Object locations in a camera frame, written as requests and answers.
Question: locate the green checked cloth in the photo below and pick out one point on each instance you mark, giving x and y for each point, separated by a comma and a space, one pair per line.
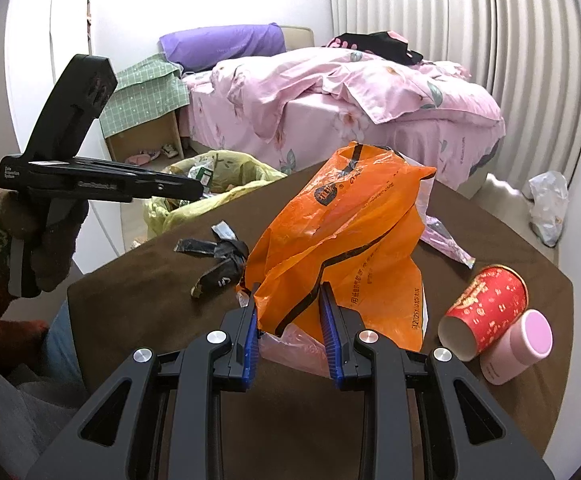
145, 90

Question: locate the black and pink garment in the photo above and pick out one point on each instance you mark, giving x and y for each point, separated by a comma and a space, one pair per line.
375, 45

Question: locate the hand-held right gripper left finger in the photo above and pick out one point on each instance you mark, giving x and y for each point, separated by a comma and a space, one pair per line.
250, 345

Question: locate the yellow plastic trash bag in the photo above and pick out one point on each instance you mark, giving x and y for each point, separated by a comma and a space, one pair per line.
240, 170

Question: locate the red paper cup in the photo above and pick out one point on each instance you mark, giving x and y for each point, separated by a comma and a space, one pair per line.
490, 305

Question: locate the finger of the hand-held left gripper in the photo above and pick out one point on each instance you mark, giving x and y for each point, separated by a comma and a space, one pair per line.
170, 186

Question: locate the bed with pink floral sheet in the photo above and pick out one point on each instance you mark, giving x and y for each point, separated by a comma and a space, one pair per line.
420, 140

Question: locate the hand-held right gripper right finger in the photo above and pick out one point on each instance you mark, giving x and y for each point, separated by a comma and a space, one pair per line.
330, 340

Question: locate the white shoe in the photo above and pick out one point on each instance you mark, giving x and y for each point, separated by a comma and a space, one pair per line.
170, 151

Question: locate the crumpled black wrapper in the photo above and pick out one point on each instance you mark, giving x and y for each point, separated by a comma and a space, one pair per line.
220, 255

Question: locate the purple pillow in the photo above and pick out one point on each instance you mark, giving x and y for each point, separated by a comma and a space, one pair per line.
220, 45

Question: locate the pink floral quilt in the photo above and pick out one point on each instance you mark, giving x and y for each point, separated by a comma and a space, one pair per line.
320, 85

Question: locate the beige headboard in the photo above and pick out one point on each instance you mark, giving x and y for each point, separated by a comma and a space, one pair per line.
298, 37

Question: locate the person's grey garment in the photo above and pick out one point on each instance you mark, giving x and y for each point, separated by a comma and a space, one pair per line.
25, 420

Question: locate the orange plastic bag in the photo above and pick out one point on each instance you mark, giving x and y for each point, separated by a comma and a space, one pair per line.
340, 230

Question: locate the person's left hand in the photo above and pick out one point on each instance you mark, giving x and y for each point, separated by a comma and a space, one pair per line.
60, 245

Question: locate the person's blue jeans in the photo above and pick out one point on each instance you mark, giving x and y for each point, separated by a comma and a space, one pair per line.
65, 345

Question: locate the white plastic bag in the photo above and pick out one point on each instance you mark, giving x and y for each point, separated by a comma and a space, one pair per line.
548, 205

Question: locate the pink cylindrical container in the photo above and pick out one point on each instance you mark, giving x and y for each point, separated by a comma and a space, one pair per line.
515, 345

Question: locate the white pleated curtain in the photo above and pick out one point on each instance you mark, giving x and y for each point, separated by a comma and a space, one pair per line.
470, 20

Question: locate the pink slipper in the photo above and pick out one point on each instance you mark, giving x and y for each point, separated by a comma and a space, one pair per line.
140, 159

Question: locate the cardboard nightstand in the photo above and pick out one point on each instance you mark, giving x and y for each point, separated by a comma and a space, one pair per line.
145, 132

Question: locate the pink translucent plastic bag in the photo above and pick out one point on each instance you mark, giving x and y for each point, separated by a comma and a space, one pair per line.
290, 355

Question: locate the green and white snack packet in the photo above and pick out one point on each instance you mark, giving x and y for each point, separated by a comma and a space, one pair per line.
203, 175

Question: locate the silver and purple wrapper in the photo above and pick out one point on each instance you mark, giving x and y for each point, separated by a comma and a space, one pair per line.
445, 245

